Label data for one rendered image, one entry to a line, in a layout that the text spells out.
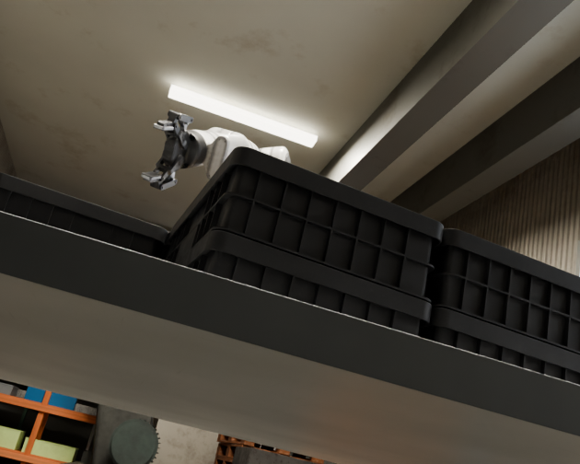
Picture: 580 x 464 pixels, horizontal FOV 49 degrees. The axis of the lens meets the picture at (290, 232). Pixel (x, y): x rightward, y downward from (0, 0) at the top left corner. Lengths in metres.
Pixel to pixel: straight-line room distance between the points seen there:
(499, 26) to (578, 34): 0.74
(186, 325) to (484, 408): 0.23
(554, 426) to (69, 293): 0.37
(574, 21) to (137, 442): 4.62
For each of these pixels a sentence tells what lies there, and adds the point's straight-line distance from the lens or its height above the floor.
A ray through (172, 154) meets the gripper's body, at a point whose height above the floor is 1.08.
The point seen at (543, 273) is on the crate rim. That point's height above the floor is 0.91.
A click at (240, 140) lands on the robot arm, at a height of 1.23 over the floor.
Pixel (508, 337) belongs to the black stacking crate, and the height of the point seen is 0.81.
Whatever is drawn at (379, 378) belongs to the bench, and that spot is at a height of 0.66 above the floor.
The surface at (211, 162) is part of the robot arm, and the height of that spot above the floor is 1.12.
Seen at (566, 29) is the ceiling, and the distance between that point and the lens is 4.01.
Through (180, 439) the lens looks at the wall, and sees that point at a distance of 8.49.
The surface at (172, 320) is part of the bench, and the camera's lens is 0.45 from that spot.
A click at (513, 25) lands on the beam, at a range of 3.42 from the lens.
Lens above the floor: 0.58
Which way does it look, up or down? 21 degrees up
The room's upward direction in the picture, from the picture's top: 14 degrees clockwise
